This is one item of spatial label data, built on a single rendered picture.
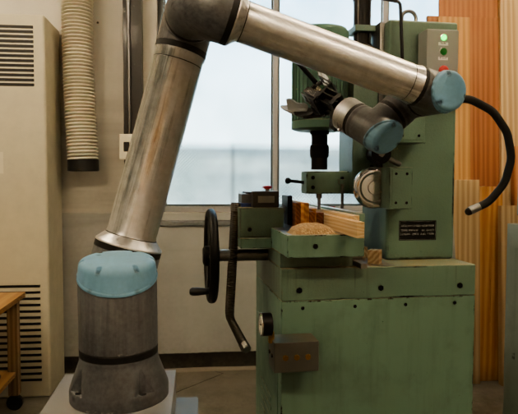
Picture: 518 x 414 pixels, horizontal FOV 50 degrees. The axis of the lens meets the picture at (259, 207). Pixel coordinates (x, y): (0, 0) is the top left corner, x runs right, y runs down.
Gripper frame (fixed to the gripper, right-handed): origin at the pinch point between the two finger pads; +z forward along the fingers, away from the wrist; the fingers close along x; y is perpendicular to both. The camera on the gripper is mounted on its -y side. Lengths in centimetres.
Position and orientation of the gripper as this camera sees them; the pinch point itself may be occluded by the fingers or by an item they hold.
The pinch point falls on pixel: (299, 89)
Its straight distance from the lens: 163.8
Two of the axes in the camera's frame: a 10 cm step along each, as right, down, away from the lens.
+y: -4.2, -5.2, -7.5
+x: -7.2, 6.9, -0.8
